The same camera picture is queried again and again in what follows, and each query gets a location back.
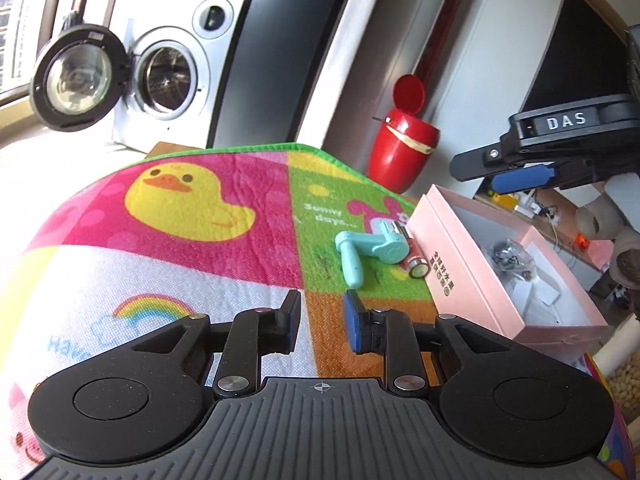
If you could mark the clear plastic bag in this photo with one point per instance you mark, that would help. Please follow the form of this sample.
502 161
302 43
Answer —
507 257

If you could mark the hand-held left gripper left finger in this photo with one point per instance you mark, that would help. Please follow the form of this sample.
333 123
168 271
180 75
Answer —
291 317

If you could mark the dark television screen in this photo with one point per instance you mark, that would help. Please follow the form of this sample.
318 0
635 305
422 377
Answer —
570 55

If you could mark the pink cardboard box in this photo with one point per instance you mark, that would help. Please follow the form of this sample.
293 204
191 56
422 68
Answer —
460 270

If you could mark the round washing machine door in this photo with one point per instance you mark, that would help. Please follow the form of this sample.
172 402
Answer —
75 82

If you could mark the yellow toy box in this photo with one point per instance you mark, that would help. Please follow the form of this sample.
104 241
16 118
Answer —
505 200

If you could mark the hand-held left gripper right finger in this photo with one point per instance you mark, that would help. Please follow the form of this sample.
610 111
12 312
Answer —
353 325

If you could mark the teal hand crank tool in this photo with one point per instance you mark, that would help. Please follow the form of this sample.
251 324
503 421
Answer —
387 247

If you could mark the white shelf cabinet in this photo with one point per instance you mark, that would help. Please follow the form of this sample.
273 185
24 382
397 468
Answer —
505 50

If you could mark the red trash bin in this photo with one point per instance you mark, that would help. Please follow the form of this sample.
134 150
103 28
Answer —
400 145

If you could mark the red wall hanging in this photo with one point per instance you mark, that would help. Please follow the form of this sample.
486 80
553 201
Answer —
435 45

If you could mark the white paper packet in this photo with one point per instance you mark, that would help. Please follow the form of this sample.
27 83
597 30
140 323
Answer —
537 295

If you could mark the silver washing machine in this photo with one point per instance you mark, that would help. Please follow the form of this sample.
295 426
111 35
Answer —
190 75

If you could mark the beige plush toy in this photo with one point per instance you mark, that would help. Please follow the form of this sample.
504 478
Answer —
607 220

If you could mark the red battery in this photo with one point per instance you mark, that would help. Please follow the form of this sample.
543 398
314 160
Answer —
412 259

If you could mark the window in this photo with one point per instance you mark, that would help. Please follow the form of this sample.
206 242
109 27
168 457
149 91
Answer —
20 35

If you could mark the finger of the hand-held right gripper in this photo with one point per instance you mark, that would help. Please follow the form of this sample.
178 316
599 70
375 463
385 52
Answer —
525 177
475 162

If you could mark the colourful printed play mat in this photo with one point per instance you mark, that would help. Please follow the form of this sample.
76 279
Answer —
175 240

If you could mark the cream textured cushion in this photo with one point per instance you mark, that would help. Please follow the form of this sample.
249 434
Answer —
625 385

